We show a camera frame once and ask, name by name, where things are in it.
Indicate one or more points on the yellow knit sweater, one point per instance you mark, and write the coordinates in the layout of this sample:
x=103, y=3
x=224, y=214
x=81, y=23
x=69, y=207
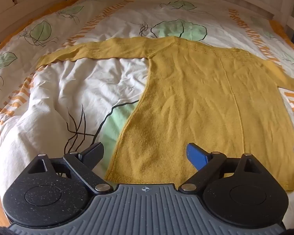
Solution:
x=198, y=98

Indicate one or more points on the leaf print duvet cover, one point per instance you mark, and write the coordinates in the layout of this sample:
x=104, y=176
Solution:
x=88, y=83

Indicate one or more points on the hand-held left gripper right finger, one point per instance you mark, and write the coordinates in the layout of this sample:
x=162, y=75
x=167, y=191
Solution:
x=194, y=155

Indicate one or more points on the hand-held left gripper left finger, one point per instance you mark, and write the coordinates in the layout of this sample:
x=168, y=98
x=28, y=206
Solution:
x=94, y=150

